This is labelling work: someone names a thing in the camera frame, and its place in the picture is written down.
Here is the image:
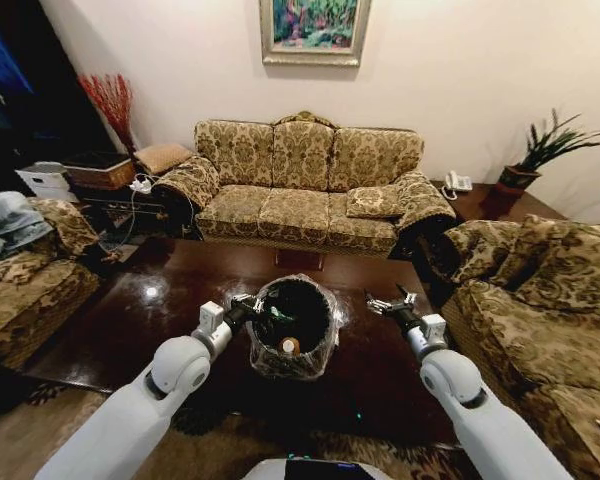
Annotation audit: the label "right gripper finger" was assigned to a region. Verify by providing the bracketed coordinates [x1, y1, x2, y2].
[394, 282, 418, 306]
[363, 287, 391, 315]

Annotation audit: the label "black bin with clear liner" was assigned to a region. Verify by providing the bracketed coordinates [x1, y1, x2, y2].
[247, 273, 343, 384]

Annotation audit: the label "gold patterned square cushion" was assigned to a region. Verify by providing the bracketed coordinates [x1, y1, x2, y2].
[345, 186, 407, 220]

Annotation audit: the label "gold patterned three-seat sofa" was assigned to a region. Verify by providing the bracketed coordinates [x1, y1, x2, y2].
[151, 110, 457, 260]

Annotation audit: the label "white desk telephone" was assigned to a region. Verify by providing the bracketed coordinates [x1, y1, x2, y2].
[441, 170, 474, 201]

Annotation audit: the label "dark wooden corner table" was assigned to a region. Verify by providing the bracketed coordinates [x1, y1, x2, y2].
[428, 178, 567, 227]

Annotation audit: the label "gold patterned armchair with cushion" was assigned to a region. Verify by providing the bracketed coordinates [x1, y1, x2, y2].
[438, 213, 600, 480]

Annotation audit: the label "dark wooden side cabinet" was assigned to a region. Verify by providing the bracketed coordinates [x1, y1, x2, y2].
[78, 185, 182, 244]

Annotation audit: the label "large gold patterned cushion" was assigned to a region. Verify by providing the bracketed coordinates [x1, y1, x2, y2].
[498, 213, 600, 312]

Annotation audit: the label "white robot front shell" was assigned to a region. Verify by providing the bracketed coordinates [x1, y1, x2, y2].
[243, 456, 377, 480]

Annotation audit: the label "tan checked cushion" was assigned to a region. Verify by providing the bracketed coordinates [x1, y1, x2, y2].
[133, 144, 195, 176]

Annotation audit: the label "brown wicker basket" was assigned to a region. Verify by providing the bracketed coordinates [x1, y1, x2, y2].
[61, 151, 137, 192]

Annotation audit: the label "green potted plant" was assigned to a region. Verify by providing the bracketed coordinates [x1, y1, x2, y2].
[494, 106, 600, 197]

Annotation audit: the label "gold patterned armchair with cloth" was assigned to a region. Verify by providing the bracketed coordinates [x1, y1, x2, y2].
[0, 196, 102, 382]

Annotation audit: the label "white storage box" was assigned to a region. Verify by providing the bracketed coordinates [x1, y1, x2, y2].
[15, 161, 80, 203]

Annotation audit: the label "red dried branches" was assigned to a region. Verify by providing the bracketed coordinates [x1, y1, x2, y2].
[77, 73, 134, 157]

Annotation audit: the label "pale blue cloth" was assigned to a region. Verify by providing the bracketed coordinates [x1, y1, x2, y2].
[0, 191, 55, 260]

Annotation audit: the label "framed colourful painting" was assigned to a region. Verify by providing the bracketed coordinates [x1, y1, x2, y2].
[258, 0, 373, 68]

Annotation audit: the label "blue cabinet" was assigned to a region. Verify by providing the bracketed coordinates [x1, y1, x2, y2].
[0, 8, 35, 132]

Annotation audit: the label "thin white cable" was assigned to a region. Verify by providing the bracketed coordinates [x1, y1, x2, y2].
[97, 189, 146, 252]

